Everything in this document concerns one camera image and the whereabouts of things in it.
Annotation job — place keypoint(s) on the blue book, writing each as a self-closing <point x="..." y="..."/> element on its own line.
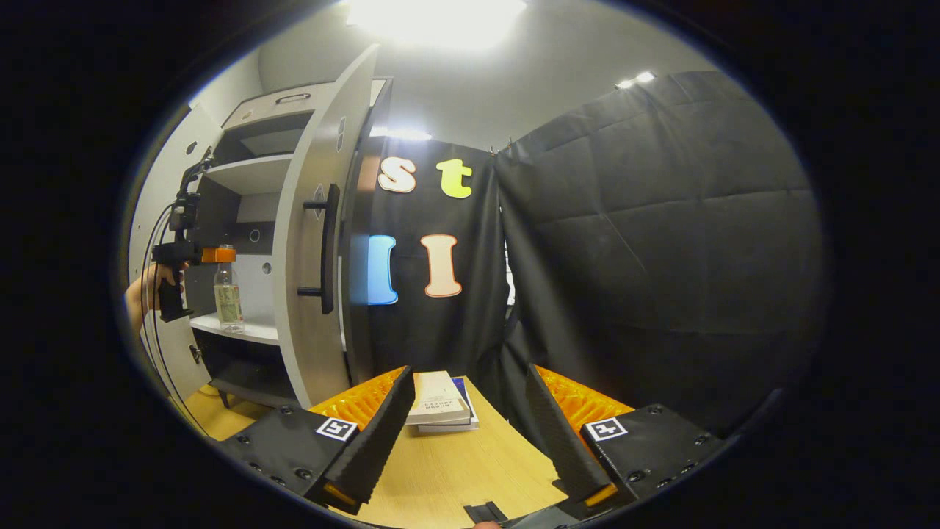
<point x="472" y="411"/>

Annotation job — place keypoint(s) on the clear plastic bottle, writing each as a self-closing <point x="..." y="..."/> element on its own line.
<point x="228" y="297"/>

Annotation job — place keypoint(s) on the grey cabinet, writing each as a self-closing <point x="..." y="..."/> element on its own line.
<point x="250" y="173"/>

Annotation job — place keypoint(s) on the white book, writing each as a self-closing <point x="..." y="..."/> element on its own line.
<point x="438" y="397"/>

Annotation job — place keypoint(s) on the ceiling light panel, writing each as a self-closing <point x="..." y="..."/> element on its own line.
<point x="433" y="18"/>
<point x="635" y="79"/>

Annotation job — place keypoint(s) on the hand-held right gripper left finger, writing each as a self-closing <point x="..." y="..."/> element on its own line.
<point x="382" y="441"/>

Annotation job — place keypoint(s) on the black backdrop cloth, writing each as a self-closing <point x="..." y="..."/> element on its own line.
<point x="661" y="257"/>

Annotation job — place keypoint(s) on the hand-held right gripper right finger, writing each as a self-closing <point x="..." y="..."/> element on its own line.
<point x="562" y="441"/>

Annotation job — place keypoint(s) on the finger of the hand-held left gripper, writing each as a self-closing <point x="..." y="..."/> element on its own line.
<point x="218" y="255"/>

